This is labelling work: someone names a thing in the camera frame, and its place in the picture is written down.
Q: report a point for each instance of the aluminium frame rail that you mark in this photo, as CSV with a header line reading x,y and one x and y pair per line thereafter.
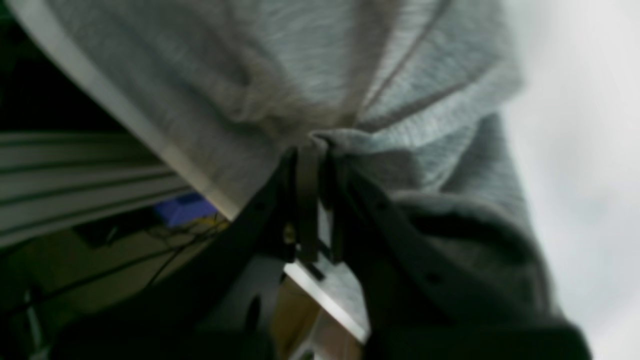
x,y
52,181

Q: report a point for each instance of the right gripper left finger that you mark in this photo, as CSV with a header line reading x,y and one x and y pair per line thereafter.
x,y
220,304

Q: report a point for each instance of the blue panel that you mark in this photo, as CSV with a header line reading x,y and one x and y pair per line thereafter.
x,y
183,209

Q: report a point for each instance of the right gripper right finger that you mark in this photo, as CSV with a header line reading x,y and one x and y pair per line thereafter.
x,y
443,278

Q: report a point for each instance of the grey t-shirt with black lettering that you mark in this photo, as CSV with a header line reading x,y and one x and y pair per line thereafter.
x,y
409,90

